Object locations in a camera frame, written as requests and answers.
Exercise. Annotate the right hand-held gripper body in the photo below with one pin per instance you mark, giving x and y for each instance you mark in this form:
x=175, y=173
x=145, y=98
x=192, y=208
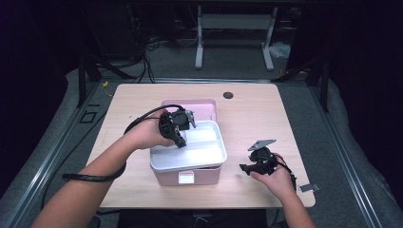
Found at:
x=263, y=161

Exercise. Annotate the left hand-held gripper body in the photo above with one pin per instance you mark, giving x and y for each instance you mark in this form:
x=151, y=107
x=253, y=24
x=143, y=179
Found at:
x=172, y=122

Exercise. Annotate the white compartment tray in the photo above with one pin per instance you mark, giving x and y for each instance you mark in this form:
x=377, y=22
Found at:
x=202, y=152

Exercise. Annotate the pink storage box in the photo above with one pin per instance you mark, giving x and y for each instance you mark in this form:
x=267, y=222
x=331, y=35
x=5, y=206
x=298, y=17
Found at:
x=202, y=178

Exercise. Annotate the person's right hand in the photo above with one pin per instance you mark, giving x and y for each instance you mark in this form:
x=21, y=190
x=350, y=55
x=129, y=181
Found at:
x=280, y=182

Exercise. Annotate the person's left hand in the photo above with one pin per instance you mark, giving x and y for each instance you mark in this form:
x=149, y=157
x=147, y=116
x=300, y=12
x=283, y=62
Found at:
x=145, y=133

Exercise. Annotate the small yellow tag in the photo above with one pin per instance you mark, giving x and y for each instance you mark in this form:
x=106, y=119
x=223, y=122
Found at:
x=105, y=84

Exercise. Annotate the person's dark clothing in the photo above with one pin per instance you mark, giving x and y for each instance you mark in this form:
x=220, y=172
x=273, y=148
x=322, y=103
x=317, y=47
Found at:
x=158, y=220

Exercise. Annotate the black metal stand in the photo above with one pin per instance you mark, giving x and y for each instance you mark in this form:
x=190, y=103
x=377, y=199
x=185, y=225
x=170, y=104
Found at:
x=81, y=79
x=323, y=82

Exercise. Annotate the clear plastic bag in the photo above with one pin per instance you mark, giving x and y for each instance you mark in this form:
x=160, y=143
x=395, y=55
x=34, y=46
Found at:
x=280, y=50

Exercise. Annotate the grey metal table bracket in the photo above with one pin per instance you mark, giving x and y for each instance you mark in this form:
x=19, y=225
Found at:
x=309, y=187

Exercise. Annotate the grey metal floor rail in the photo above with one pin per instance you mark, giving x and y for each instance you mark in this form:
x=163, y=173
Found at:
x=345, y=158
x=47, y=164

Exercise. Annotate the white metal desk frame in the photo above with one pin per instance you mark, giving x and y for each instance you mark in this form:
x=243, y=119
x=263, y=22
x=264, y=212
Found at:
x=236, y=21

